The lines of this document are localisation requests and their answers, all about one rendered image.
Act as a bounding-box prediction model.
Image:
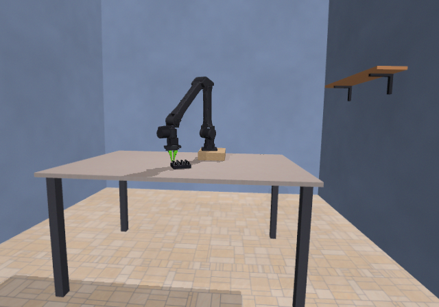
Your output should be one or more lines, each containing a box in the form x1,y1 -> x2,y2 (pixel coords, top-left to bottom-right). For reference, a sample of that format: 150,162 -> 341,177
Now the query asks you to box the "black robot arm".
156,77 -> 217,151

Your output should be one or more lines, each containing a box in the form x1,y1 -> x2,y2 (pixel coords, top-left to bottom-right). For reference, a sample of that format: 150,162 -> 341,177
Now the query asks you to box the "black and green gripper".
164,145 -> 181,161

